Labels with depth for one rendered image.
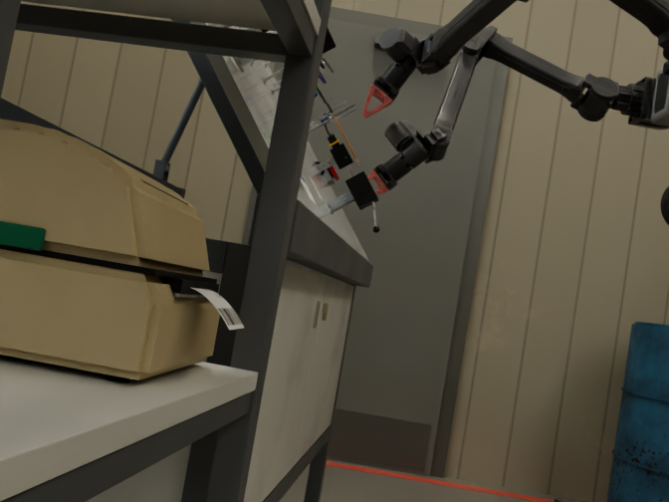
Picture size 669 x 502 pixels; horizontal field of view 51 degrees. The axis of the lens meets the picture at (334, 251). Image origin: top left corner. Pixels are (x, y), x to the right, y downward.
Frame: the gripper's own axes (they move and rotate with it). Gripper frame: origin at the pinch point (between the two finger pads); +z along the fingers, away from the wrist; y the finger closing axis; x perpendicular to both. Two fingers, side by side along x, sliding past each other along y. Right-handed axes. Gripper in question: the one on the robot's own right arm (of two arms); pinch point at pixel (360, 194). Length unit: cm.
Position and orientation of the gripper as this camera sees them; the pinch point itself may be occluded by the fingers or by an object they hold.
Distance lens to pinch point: 182.9
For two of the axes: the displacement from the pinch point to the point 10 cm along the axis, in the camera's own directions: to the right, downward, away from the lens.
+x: 6.1, 7.9, 0.8
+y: -0.3, 1.3, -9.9
